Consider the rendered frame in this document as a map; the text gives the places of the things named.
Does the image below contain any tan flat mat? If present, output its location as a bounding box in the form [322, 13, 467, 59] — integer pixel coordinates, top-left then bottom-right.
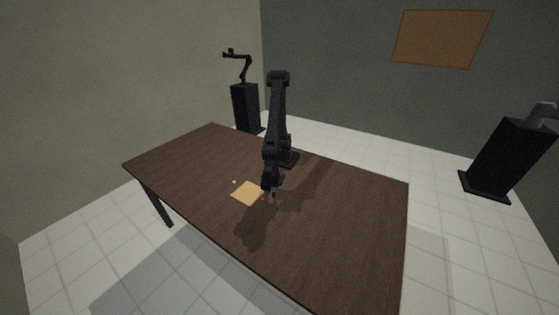
[231, 181, 265, 207]

